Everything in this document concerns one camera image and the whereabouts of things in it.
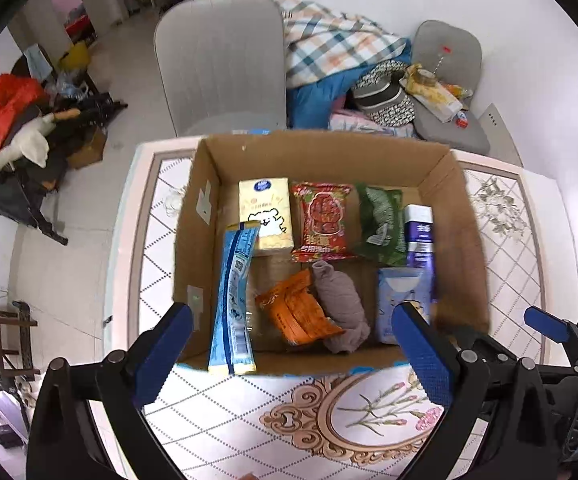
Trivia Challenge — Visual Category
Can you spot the purple toothpaste tube white cap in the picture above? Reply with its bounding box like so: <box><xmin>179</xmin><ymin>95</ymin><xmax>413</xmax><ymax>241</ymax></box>
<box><xmin>404</xmin><ymin>204</ymin><xmax>435</xmax><ymax>297</ymax></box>

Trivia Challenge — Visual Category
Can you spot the blue cartoon tissue pack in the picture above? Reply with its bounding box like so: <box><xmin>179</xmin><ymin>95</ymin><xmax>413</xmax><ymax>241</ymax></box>
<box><xmin>374</xmin><ymin>268</ymin><xmax>432</xmax><ymax>344</ymax></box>

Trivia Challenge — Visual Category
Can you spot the long blue snack packet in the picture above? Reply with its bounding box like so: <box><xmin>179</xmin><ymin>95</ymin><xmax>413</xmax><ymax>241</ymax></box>
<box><xmin>208</xmin><ymin>221</ymin><xmax>261</xmax><ymax>376</ymax></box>

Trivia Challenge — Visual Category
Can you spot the orange snack packet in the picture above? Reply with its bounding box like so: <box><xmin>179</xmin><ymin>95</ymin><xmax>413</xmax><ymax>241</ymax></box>
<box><xmin>255</xmin><ymin>270</ymin><xmax>345</xmax><ymax>347</ymax></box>

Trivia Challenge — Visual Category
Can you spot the dark wooden stool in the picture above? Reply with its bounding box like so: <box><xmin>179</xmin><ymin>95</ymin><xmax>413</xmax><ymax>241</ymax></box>
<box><xmin>0</xmin><ymin>301</ymin><xmax>40</xmax><ymax>393</ymax></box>

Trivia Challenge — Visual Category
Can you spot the green snack packet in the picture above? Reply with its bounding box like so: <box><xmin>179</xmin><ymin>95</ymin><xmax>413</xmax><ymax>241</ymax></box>
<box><xmin>355</xmin><ymin>183</ymin><xmax>406</xmax><ymax>266</ymax></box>

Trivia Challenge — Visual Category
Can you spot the yellow white packet on cushion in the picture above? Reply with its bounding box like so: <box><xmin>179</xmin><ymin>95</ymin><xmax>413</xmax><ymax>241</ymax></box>
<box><xmin>400</xmin><ymin>63</ymin><xmax>473</xmax><ymax>128</ymax></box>

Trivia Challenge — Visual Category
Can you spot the red snack packet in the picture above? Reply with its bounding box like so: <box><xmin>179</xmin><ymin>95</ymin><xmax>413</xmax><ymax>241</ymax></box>
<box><xmin>292</xmin><ymin>182</ymin><xmax>354</xmax><ymax>263</ymax></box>

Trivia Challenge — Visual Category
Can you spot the cardboard box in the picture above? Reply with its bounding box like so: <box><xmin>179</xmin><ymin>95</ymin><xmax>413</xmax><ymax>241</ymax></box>
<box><xmin>173</xmin><ymin>130</ymin><xmax>490</xmax><ymax>376</ymax></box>

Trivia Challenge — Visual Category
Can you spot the grey seat cushion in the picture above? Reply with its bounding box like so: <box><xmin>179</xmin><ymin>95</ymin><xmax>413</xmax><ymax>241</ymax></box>
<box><xmin>411</xmin><ymin>20</ymin><xmax>490</xmax><ymax>155</ymax></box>

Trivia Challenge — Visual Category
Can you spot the striped patterned hat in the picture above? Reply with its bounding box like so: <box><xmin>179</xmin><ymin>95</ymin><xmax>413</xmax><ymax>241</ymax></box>
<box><xmin>352</xmin><ymin>60</ymin><xmax>416</xmax><ymax>128</ymax></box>

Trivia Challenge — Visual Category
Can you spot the yellow tissue pack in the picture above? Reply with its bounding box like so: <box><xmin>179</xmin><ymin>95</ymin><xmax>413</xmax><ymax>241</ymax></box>
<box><xmin>239</xmin><ymin>178</ymin><xmax>294</xmax><ymax>256</ymax></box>

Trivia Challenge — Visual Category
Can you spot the blue cloth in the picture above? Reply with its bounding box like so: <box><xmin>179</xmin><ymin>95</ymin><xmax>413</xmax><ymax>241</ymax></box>
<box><xmin>288</xmin><ymin>40</ymin><xmax>411</xmax><ymax>129</ymax></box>

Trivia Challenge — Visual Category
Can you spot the plaid blanket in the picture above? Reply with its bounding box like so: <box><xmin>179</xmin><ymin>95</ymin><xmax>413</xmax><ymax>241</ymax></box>
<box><xmin>272</xmin><ymin>0</ymin><xmax>411</xmax><ymax>89</ymax></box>

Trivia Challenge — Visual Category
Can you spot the grey chair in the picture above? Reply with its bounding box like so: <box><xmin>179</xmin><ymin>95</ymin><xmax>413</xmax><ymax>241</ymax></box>
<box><xmin>153</xmin><ymin>0</ymin><xmax>287</xmax><ymax>136</ymax></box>

